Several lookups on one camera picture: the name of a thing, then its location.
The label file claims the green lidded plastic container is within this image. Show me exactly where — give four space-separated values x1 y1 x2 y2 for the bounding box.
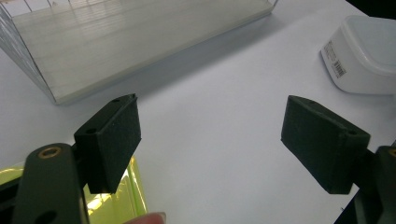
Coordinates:
0 156 149 224

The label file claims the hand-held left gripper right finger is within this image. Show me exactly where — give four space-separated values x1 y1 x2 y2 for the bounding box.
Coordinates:
280 94 372 196

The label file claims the white wire shelf rack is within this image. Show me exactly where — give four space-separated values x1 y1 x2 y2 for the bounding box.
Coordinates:
0 0 280 105

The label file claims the white lidded plastic container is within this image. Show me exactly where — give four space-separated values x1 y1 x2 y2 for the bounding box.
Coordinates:
319 14 396 96

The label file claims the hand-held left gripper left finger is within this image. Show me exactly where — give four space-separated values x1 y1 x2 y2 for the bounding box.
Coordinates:
74 92 143 195

